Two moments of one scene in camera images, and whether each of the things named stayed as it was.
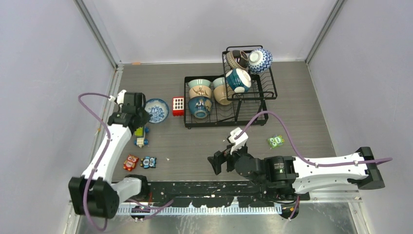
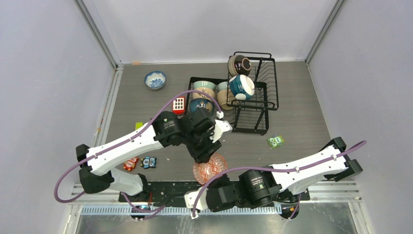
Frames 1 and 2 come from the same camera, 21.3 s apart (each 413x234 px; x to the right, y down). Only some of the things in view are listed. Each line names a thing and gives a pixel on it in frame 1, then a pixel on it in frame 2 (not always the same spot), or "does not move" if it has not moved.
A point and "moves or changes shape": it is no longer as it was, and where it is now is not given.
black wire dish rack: x=238 y=98 moves or changes shape
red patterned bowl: x=260 y=60 -> x=204 y=171
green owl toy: x=275 y=140 does not move
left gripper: x=146 y=118 -> x=201 y=156
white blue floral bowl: x=159 y=108 -> x=155 y=80
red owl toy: x=130 y=163 does not move
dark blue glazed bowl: x=200 y=106 does not move
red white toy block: x=178 y=106 does not move
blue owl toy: x=148 y=162 does not move
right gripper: x=219 y=157 -> x=224 y=178
